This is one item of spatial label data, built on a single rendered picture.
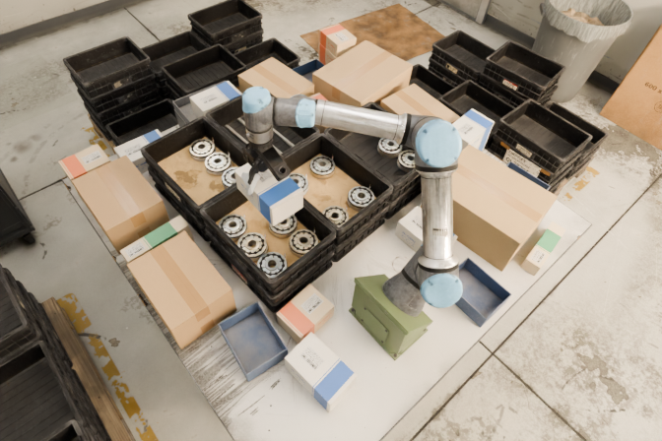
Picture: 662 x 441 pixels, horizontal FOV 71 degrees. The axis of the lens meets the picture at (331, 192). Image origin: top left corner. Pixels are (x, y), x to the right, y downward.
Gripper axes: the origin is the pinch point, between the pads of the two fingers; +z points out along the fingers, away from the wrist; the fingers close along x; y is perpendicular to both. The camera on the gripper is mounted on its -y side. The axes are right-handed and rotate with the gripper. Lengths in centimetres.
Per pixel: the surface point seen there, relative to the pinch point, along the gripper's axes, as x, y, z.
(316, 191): -25.4, 6.0, 28.0
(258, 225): 1.9, 6.8, 27.9
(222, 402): 45, -33, 41
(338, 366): 12, -50, 32
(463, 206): -60, -38, 21
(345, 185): -36.2, 1.2, 28.0
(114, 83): -3, 159, 57
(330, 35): -91, 74, 18
